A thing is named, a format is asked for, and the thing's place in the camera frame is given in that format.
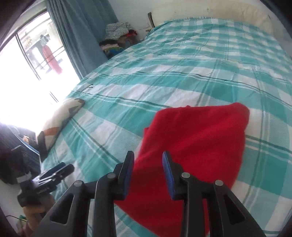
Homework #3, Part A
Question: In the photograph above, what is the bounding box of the red sweater with white rabbit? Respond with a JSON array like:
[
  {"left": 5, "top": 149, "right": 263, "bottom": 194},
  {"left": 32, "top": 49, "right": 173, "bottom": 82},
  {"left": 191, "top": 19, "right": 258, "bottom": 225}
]
[{"left": 117, "top": 103, "right": 249, "bottom": 236}]

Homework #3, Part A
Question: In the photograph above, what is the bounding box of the pile of clothes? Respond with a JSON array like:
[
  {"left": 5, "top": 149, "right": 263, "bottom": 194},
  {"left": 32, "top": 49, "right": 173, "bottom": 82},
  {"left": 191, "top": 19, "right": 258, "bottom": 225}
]
[{"left": 99, "top": 22, "right": 138, "bottom": 59}]

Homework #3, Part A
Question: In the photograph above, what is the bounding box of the person's left hand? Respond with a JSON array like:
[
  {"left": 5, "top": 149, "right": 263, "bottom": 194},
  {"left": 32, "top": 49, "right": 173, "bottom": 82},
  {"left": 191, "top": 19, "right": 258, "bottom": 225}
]
[{"left": 18, "top": 194, "right": 55, "bottom": 236}]

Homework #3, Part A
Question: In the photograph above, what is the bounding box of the patterned beige cushion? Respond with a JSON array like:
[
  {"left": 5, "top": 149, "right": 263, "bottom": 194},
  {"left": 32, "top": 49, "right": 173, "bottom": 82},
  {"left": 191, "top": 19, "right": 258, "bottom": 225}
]
[{"left": 37, "top": 98, "right": 85, "bottom": 157}]

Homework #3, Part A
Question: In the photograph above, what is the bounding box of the red garment hanging outside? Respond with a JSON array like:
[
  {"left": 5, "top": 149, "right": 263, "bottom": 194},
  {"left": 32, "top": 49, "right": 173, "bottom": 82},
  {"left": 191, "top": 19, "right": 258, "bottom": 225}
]
[{"left": 42, "top": 45, "right": 62, "bottom": 74}]

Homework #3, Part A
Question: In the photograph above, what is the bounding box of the blue curtain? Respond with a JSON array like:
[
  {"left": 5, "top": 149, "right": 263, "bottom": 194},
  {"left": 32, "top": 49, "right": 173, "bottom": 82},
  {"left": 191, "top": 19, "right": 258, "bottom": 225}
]
[{"left": 45, "top": 0, "right": 118, "bottom": 79}]

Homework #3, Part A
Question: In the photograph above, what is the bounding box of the teal plaid bed cover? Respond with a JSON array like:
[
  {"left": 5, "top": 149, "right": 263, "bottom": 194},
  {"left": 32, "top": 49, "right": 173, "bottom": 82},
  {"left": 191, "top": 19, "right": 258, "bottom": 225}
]
[{"left": 42, "top": 18, "right": 291, "bottom": 236}]

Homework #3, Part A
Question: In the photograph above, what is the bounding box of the cream padded headboard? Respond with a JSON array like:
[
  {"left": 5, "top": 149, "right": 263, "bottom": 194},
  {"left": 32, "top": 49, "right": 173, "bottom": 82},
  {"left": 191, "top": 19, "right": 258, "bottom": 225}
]
[{"left": 151, "top": 0, "right": 274, "bottom": 35}]

